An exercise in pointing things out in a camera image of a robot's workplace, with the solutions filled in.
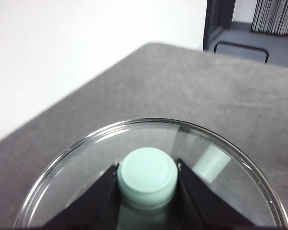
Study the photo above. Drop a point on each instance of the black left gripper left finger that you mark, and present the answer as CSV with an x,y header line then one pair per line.
x,y
86,210

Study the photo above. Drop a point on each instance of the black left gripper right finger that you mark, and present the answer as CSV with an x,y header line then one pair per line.
x,y
206,210

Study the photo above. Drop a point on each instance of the glass pot lid green knob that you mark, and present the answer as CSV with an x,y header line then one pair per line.
x,y
146,172

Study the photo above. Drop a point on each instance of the dark grey shelf unit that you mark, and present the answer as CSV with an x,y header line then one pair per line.
x,y
244,38

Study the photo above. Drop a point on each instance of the row of striped books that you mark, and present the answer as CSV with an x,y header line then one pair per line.
x,y
276,16

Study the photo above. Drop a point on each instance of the black metal tube frame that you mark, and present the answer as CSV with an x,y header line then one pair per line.
x,y
240,45

